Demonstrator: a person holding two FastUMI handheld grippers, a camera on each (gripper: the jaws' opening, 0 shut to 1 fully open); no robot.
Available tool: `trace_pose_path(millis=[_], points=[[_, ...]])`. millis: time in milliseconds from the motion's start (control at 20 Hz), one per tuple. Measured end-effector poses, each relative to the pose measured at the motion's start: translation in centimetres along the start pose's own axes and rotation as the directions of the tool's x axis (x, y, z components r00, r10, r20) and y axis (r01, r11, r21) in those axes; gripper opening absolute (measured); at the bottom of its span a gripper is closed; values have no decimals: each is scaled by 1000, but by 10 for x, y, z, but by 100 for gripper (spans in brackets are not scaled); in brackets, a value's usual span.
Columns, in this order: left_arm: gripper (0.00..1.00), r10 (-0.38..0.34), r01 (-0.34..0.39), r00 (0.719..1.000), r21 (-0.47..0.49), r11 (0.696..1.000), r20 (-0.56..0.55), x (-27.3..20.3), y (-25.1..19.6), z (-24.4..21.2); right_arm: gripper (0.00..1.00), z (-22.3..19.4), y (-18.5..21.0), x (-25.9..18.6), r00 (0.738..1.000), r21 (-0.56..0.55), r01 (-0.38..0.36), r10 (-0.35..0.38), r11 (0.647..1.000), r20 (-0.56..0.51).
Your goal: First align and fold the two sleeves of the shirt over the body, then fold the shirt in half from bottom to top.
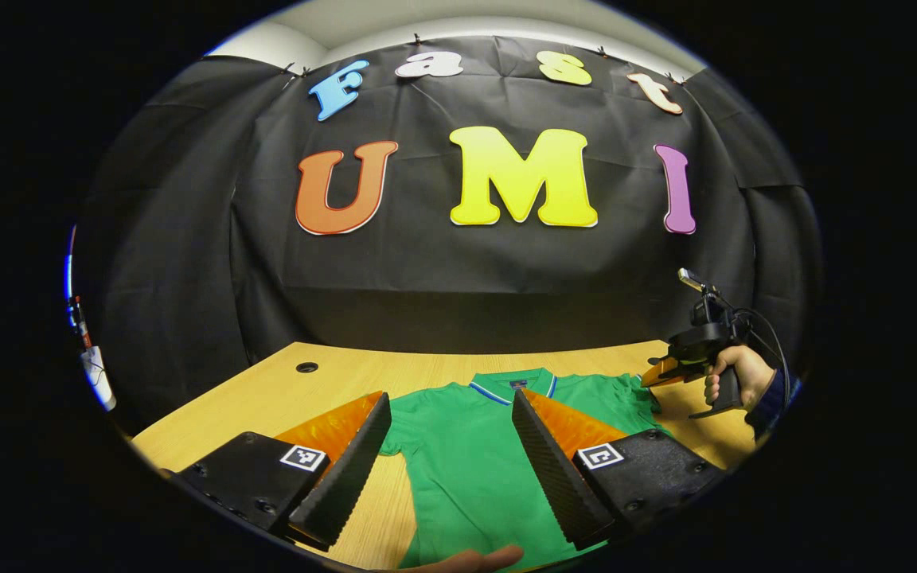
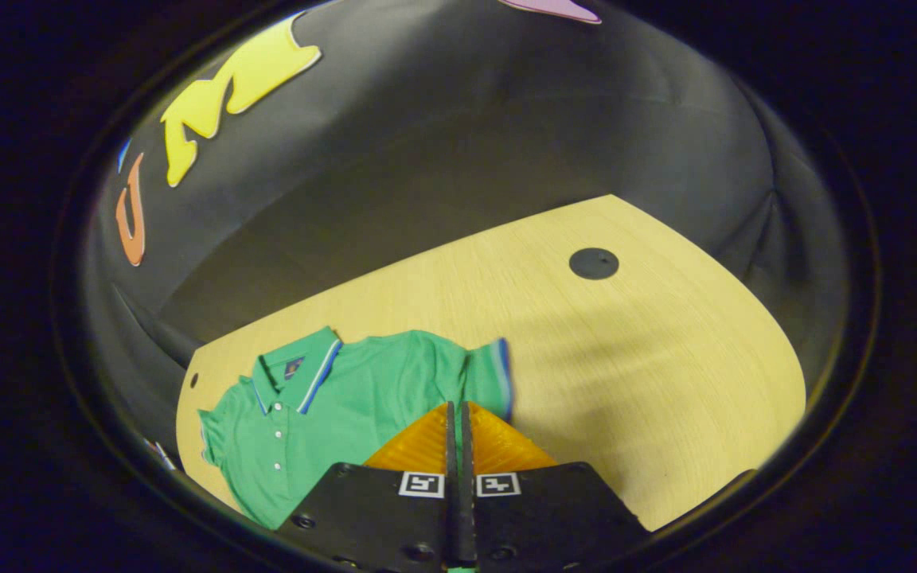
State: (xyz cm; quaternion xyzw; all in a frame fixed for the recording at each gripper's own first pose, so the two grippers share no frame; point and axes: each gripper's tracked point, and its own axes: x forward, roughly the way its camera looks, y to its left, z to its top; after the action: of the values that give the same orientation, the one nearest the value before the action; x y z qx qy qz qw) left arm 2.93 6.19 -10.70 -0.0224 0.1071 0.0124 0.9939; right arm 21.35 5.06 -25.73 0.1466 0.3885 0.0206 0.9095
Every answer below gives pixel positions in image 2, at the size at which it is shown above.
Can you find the green T-shirt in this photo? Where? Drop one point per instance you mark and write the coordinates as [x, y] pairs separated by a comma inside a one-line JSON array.
[[347, 398]]

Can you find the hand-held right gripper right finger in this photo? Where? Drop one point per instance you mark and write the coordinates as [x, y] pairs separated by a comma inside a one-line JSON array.
[[542, 517]]

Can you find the black backdrop cloth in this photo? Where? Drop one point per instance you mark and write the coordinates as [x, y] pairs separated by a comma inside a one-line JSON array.
[[458, 143]]

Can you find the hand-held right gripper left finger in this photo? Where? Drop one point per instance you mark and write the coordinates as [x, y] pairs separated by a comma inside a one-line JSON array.
[[383, 517]]

